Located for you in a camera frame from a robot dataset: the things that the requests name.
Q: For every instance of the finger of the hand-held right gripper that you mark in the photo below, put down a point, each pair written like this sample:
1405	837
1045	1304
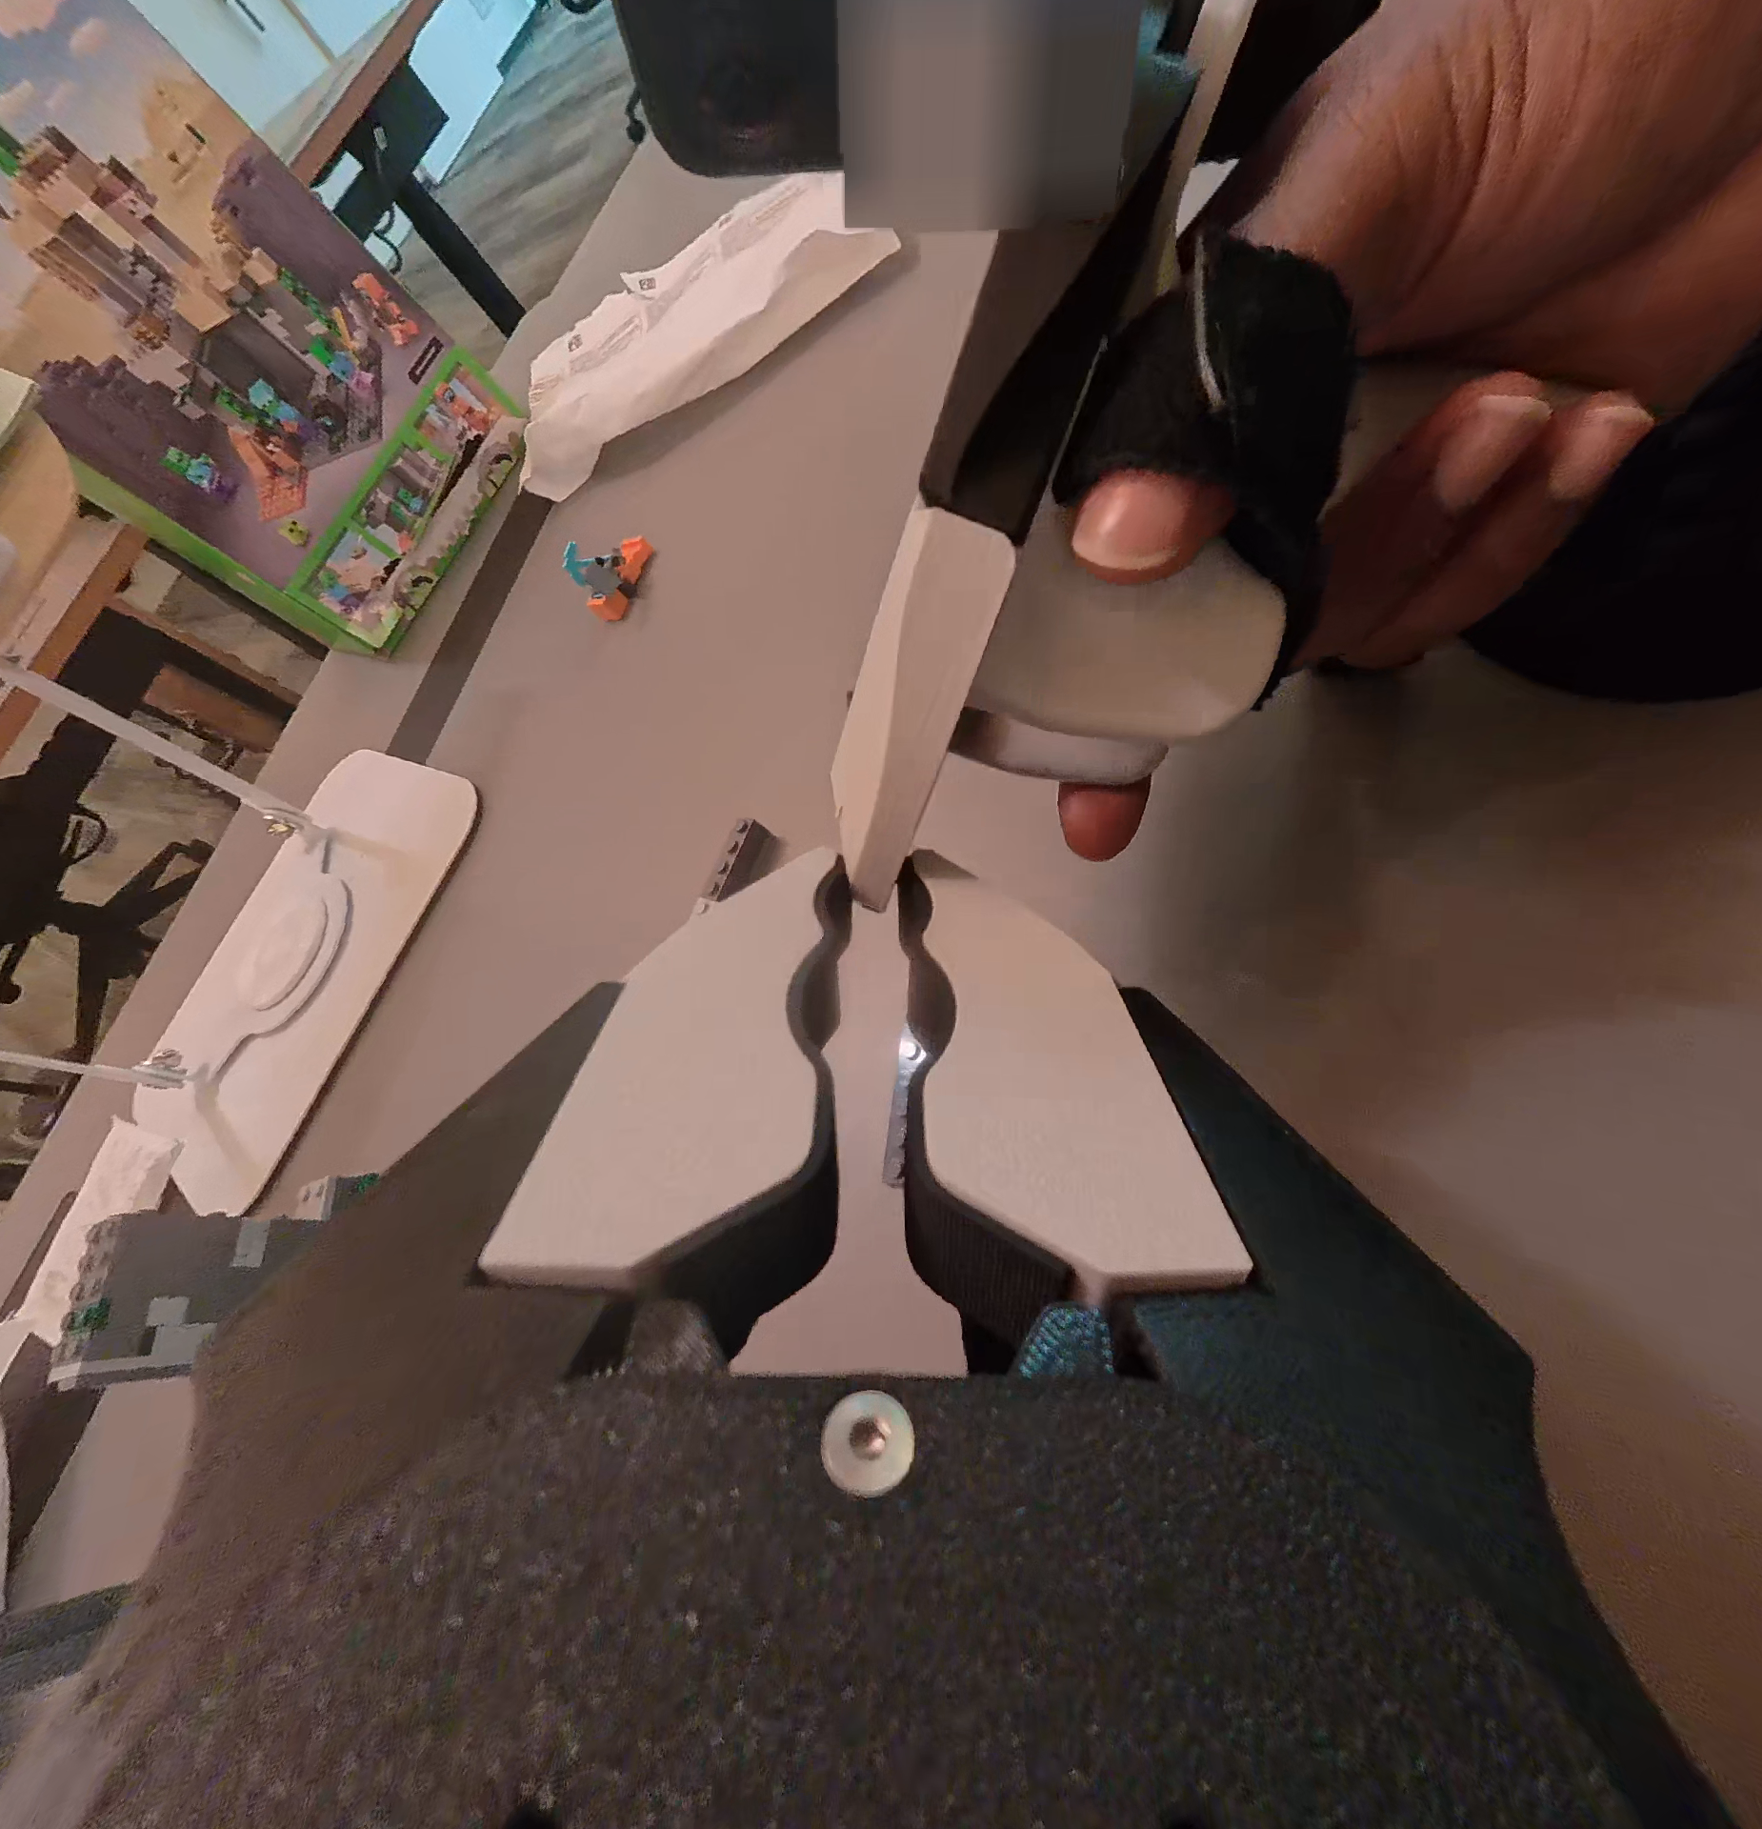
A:
923	672

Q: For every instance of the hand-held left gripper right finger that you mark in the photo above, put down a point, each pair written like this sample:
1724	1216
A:
1065	1115

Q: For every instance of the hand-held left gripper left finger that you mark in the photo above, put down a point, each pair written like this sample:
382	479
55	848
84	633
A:
652	1115

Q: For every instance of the grey desk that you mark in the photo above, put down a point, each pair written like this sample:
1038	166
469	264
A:
1395	929

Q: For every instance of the person's right hand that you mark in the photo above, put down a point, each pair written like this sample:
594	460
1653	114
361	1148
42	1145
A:
1537	186

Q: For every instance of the grey L-shaped brick assembly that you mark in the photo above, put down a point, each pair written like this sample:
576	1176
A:
744	859

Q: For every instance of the orange and teal brick figure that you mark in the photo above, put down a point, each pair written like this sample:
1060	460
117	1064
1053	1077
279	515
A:
617	595

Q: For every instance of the white paper bag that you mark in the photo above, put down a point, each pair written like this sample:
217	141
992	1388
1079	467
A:
652	343
123	1165

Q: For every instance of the grey and green brick build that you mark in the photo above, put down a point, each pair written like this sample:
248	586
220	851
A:
151	1287

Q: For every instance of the black office chair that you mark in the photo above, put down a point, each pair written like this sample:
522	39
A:
53	859

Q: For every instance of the long wooden office table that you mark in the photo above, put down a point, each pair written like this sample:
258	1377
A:
352	86

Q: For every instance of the toy brick set box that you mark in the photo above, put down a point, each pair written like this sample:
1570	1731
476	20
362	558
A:
224	286

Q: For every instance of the wooden side table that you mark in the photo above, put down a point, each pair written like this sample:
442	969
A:
23	543

